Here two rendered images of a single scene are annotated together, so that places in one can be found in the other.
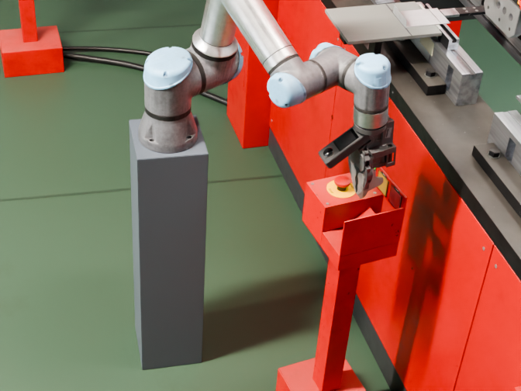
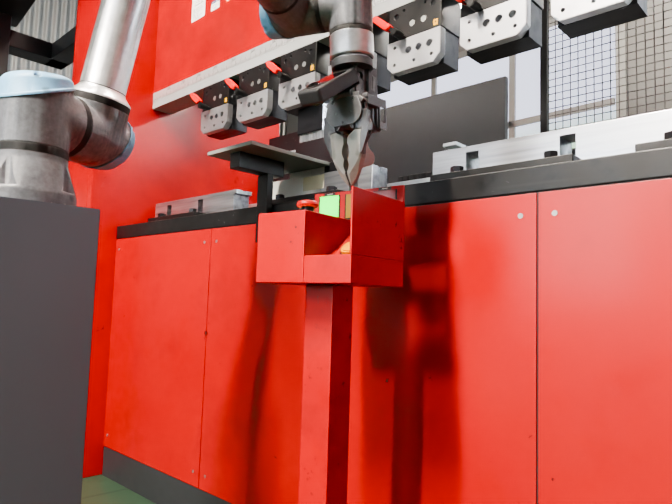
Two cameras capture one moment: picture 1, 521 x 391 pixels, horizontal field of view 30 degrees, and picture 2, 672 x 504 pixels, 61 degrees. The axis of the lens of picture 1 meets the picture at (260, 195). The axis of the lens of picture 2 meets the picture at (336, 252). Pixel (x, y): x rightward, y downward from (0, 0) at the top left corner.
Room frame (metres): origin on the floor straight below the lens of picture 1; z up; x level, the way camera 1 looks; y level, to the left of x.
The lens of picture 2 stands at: (0.96, 0.22, 0.63)
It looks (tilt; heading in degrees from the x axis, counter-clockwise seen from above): 5 degrees up; 333
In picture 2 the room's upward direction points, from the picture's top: 2 degrees clockwise
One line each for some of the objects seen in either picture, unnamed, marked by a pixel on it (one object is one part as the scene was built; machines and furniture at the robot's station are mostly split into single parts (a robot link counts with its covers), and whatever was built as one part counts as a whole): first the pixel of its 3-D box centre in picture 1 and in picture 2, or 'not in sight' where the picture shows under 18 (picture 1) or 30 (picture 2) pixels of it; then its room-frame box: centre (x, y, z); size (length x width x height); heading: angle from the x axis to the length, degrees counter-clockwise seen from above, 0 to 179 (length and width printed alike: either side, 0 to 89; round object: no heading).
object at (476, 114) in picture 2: not in sight; (366, 171); (2.77, -0.84, 1.12); 1.13 x 0.02 x 0.44; 19
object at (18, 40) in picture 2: not in sight; (50, 40); (3.52, 0.25, 1.66); 0.40 x 0.24 x 0.07; 19
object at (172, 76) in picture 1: (170, 79); (38, 112); (2.05, 0.24, 0.94); 0.13 x 0.12 x 0.14; 136
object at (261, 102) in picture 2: not in sight; (262, 96); (2.59, -0.35, 1.26); 0.15 x 0.09 x 0.17; 19
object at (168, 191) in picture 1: (167, 249); (9, 441); (2.04, 0.25, 0.39); 0.18 x 0.18 x 0.78; 15
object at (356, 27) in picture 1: (382, 22); (269, 159); (2.33, -0.29, 1.00); 0.26 x 0.18 x 0.01; 109
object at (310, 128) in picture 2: not in sight; (312, 123); (2.38, -0.43, 1.13); 0.10 x 0.02 x 0.10; 19
